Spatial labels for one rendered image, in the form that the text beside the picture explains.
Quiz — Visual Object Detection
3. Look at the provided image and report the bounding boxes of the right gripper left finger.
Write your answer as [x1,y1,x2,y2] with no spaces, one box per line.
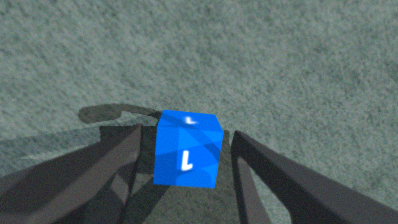
[0,123,143,224]

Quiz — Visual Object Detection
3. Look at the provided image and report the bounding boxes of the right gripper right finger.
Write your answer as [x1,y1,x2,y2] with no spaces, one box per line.
[230,130,398,224]

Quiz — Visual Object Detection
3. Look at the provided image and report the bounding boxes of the blue block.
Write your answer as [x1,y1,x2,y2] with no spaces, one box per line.
[153,110,223,188]

